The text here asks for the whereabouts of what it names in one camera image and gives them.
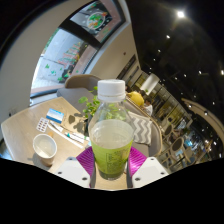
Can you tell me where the white teal pen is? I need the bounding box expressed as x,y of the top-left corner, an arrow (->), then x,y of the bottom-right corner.
63,130 -> 86,143

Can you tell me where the blue white card box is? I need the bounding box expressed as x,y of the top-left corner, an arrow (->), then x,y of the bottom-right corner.
45,108 -> 65,124

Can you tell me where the group of ceiling spotlights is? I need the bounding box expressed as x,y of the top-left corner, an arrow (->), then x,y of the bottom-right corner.
154,9 -> 224,111

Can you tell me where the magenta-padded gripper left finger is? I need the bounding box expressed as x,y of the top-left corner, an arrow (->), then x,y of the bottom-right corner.
54,146 -> 97,189

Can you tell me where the grey curved sofa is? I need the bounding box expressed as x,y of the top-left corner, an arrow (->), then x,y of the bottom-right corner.
56,73 -> 164,158

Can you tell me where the group of wooden dining chairs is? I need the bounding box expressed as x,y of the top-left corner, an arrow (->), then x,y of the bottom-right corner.
159,123 -> 214,174

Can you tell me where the grey white chevron pillow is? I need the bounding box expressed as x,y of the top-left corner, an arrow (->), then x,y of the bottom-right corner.
128,111 -> 153,146

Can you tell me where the person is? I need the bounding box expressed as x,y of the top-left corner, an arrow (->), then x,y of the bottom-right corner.
126,90 -> 145,108
143,98 -> 154,117

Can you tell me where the brown paper cup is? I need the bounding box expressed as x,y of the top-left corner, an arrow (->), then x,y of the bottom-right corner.
32,133 -> 58,167

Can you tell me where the green potted plant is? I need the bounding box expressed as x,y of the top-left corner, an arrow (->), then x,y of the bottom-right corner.
78,85 -> 128,122

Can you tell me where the green-labelled clear drink bottle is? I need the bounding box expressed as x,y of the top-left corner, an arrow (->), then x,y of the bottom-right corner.
87,79 -> 135,181

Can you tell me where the silver blister pill pack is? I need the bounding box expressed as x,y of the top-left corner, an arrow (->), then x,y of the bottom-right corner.
35,116 -> 50,133

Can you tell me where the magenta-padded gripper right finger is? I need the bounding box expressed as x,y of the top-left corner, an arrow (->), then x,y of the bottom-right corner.
127,146 -> 169,189

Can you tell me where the dark-framed decorated window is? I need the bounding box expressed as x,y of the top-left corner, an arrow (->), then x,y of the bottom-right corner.
29,0 -> 128,99

